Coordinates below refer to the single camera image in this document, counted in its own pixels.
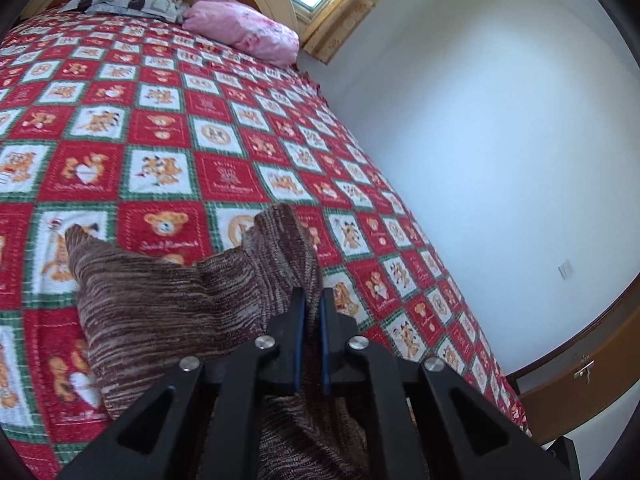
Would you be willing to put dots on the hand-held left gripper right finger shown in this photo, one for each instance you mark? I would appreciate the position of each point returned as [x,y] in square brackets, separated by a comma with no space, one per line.
[326,355]

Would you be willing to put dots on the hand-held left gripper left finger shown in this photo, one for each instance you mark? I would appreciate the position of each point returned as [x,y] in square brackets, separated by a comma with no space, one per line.
[298,350]

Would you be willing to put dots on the brown knitted sweater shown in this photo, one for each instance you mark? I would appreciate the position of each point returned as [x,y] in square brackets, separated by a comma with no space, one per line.
[150,300]

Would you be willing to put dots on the red printed blanket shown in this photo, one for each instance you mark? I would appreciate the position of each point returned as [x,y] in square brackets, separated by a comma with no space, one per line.
[225,135]

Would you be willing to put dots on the wooden door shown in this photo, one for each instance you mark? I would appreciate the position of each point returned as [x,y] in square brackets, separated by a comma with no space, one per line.
[575,395]

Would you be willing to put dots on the metal door latch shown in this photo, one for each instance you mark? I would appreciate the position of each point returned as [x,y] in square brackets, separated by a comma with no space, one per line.
[584,367]

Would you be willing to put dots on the black box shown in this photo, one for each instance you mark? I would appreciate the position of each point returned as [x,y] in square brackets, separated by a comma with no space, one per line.
[562,460]

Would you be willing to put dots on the beige patterned curtain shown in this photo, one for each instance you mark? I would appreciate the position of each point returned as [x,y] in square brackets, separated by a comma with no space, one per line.
[340,25]

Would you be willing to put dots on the pink pillow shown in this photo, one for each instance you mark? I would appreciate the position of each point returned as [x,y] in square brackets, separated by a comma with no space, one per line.
[240,25]

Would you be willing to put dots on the cream wooden headboard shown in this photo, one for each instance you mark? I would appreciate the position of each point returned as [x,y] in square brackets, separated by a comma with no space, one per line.
[270,0]

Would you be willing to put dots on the white wall switch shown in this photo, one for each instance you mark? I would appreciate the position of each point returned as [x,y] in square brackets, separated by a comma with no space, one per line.
[566,269]

